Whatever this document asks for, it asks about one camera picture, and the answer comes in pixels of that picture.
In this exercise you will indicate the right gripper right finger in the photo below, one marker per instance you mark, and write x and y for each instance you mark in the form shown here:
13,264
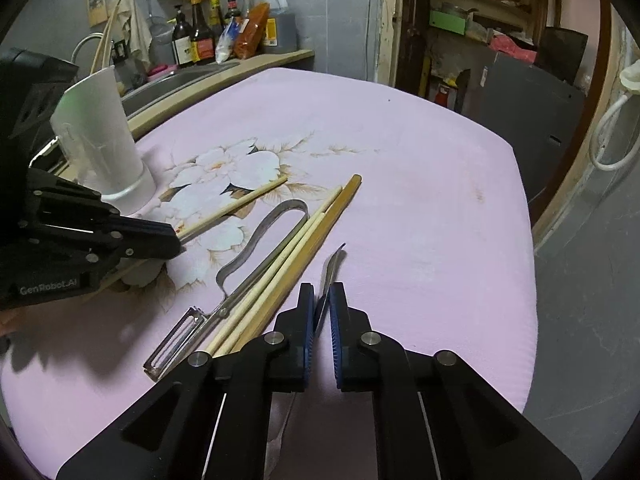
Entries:
434,416

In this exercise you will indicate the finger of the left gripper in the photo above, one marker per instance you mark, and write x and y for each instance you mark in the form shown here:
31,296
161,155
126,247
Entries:
124,237

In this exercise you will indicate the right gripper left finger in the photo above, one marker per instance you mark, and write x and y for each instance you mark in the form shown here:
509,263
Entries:
209,417

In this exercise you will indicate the steel peeler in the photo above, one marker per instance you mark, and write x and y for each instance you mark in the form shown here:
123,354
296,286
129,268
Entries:
196,324

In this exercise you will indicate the dark bamboo chopstick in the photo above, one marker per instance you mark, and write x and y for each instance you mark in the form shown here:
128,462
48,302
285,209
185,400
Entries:
265,308

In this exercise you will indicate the white plastic utensil holder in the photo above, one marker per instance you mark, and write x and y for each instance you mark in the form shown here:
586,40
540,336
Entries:
92,130

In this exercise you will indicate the steel fork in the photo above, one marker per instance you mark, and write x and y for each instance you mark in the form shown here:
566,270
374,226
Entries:
329,275

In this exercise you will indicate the thin bamboo chopstick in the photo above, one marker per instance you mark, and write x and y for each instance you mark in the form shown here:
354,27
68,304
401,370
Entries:
103,50

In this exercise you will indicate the pale bamboo chopstick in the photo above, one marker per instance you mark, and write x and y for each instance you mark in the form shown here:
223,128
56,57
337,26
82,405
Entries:
238,312

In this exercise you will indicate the pink floral tablecloth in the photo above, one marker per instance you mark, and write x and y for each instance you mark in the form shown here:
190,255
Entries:
437,244

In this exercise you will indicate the hanging beige towel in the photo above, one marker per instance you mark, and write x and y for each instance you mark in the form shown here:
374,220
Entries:
135,29

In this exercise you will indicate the brown sauce bottle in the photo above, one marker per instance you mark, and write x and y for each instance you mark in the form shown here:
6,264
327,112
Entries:
203,41

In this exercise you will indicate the dark soy sauce bottle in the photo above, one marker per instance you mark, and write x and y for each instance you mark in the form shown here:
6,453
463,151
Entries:
181,41

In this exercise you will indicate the orange snack bag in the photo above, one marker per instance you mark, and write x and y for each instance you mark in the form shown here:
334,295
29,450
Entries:
252,30

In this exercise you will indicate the large oil jug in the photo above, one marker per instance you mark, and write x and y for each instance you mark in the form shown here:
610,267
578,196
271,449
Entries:
280,33

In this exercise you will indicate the grey cabinet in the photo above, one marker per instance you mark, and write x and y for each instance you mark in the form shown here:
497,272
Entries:
532,110

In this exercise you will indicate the wooden shelf unit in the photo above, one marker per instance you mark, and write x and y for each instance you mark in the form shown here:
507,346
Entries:
432,34

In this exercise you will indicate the wooden door frame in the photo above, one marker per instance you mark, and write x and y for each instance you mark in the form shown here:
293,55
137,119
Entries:
558,198

